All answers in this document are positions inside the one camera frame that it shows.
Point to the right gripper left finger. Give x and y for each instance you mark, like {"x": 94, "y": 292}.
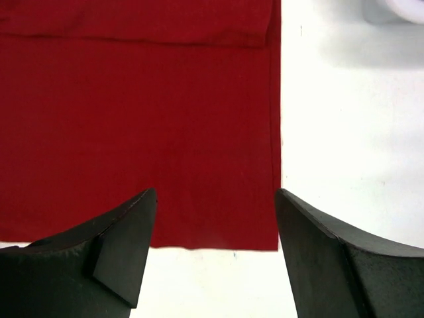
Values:
{"x": 94, "y": 269}

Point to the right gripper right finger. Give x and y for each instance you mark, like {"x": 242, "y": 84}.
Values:
{"x": 338, "y": 270}

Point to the dark red t shirt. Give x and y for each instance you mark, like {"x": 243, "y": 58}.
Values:
{"x": 103, "y": 99}

